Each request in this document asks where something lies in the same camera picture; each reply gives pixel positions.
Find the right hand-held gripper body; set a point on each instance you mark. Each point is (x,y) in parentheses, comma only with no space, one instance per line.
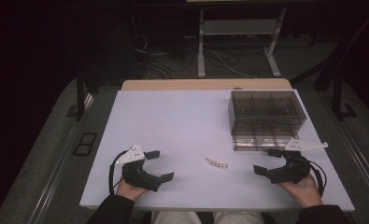
(289,169)

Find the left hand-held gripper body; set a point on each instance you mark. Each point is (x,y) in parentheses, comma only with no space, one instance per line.
(138,175)

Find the transparent brown drawer box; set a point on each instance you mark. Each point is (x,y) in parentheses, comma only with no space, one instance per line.
(266,118)

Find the person's left hand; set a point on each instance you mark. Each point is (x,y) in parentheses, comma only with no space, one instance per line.
(130,190)

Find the person's right hand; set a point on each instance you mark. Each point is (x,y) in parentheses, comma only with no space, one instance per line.
(300,193)

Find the person's left leg light trousers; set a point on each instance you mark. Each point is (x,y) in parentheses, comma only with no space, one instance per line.
(176,217)

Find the person's leg light trousers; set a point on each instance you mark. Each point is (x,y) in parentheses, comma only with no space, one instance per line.
(176,217)
(238,217)

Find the white table board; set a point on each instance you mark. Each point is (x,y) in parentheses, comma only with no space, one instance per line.
(185,124)

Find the person's right leg light trousers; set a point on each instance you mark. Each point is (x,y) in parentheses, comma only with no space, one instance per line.
(238,217)

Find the wooden table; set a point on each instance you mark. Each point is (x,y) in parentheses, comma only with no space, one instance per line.
(179,84)

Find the black metal stand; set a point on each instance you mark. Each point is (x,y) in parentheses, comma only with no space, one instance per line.
(339,99)
(80,96)

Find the white metal stand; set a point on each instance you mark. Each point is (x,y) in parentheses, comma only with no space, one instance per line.
(238,27)

